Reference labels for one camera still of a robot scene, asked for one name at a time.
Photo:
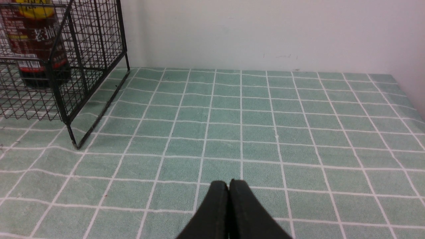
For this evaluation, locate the green checkered tablecloth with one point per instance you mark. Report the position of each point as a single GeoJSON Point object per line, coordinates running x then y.
{"type": "Point", "coordinates": [329, 155]}

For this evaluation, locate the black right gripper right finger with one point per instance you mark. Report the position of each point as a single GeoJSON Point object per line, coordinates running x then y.
{"type": "Point", "coordinates": [247, 218]}

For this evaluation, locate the soy sauce bottle red cap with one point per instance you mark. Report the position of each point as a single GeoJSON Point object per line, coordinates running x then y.
{"type": "Point", "coordinates": [31, 28]}

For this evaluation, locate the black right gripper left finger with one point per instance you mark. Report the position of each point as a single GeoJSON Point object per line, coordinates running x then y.
{"type": "Point", "coordinates": [210, 219]}

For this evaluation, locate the black wire mesh rack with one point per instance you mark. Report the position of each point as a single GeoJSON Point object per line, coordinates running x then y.
{"type": "Point", "coordinates": [94, 38]}

